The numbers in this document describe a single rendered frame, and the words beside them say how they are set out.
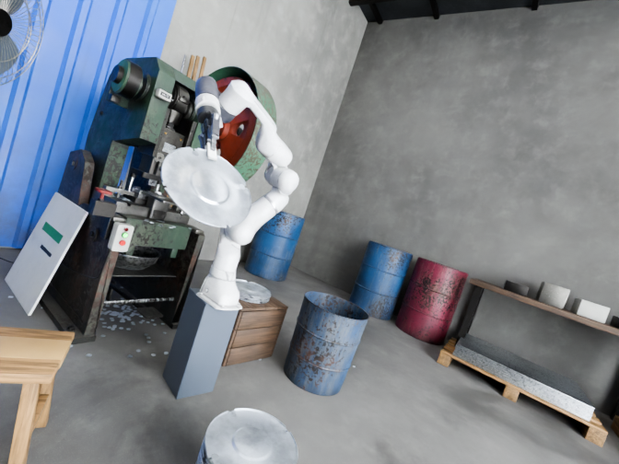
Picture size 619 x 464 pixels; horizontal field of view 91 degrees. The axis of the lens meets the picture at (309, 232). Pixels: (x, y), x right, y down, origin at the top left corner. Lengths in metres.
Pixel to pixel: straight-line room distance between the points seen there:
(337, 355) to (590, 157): 3.65
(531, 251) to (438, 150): 1.70
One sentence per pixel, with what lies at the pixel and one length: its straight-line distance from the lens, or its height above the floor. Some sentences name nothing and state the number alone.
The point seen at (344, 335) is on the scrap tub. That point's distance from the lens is 1.79.
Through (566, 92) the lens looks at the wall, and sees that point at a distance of 4.85.
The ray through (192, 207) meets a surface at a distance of 0.92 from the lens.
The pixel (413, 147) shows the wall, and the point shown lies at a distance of 4.77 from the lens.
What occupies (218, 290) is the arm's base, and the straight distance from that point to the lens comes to 1.41.
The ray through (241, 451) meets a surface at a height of 0.24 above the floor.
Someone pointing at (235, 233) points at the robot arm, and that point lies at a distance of 1.34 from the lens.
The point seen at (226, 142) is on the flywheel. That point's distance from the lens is 2.25.
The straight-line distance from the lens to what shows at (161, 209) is 1.97.
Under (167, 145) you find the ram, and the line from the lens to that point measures 2.03.
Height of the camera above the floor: 0.96
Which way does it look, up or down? 3 degrees down
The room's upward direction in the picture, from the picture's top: 18 degrees clockwise
